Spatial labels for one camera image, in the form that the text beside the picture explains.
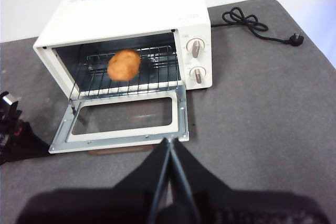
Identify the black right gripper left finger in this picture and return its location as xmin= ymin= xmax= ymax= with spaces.
xmin=15 ymin=137 xmax=171 ymax=224

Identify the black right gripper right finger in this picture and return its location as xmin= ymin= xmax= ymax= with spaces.
xmin=170 ymin=137 xmax=331 ymax=224

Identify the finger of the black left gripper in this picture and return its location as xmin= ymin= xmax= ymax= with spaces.
xmin=13 ymin=123 xmax=50 ymax=154
xmin=0 ymin=145 xmax=50 ymax=166

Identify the oven door with beige handle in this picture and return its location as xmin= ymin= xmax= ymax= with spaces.
xmin=48 ymin=84 xmax=190 ymax=156

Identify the brown potato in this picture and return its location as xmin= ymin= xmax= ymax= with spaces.
xmin=107 ymin=49 xmax=142 ymax=82

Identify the beige oven knob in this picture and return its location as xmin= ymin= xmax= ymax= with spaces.
xmin=186 ymin=38 xmax=206 ymax=59
xmin=189 ymin=66 xmax=207 ymax=84

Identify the white Toshiba toaster oven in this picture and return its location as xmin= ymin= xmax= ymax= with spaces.
xmin=33 ymin=0 xmax=213 ymax=104

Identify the pale grey camera box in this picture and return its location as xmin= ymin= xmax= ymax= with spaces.
xmin=4 ymin=94 xmax=18 ymax=106

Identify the metal wire oven rack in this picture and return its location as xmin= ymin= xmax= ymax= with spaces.
xmin=68 ymin=45 xmax=182 ymax=102

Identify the black oven power cable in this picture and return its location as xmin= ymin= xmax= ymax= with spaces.
xmin=211 ymin=7 xmax=305 ymax=48

